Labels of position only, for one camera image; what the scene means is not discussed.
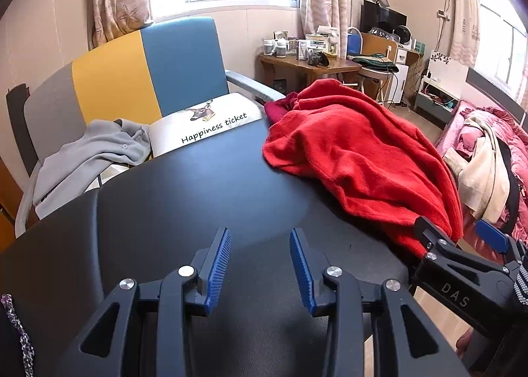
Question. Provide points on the white cabinet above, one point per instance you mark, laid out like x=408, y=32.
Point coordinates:
x=406, y=69

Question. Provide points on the person's right hand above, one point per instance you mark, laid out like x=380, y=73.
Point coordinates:
x=464, y=343

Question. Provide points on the green seat cushion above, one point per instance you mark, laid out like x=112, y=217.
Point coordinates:
x=373, y=63

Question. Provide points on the white nightstand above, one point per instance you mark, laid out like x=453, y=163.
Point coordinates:
x=447, y=69

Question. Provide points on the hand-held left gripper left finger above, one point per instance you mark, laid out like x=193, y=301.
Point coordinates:
x=218, y=269

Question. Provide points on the beige cloth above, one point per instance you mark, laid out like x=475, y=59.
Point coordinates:
x=478, y=179

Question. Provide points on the brown wooden desk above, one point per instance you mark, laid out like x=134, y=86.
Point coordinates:
x=338, y=65

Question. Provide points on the black pouch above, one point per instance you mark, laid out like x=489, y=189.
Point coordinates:
x=318, y=60

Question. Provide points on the blue chair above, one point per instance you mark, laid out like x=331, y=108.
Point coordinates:
x=353, y=43

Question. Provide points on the small picture frame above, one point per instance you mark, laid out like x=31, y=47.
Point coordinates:
x=281, y=35

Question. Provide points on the white carton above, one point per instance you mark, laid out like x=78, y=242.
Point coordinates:
x=324, y=45

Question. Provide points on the wooden wardrobe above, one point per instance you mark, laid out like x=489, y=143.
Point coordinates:
x=8, y=228

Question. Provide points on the black round fan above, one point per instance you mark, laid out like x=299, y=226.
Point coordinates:
x=403, y=35

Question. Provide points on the pink bedding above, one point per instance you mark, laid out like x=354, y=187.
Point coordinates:
x=507, y=121

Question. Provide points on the dark red garment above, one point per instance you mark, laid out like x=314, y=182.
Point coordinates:
x=280, y=108

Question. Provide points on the black monitor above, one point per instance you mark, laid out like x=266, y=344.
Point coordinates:
x=383, y=18

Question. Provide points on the light wooden desk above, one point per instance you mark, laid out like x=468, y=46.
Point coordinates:
x=379, y=49

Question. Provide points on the red knit sweater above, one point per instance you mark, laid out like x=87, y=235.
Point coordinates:
x=363, y=154

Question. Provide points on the grey garment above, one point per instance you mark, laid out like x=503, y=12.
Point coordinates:
x=82, y=154

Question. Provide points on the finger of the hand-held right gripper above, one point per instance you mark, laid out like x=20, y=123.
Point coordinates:
x=429, y=232
x=491, y=234

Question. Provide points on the grey yellow blue armchair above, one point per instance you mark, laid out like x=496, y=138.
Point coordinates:
x=115, y=75

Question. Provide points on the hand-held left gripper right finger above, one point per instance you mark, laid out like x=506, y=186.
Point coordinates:
x=301, y=269

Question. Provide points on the white stool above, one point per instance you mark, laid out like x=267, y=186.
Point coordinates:
x=373, y=78

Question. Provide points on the white deer print cushion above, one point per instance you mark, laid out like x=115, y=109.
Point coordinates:
x=222, y=113

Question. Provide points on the white lidded jar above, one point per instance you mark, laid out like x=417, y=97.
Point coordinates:
x=268, y=48
x=281, y=49

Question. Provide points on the dark bed headboard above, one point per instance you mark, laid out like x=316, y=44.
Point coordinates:
x=495, y=92

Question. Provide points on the cream cloth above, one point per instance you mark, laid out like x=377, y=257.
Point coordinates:
x=113, y=171

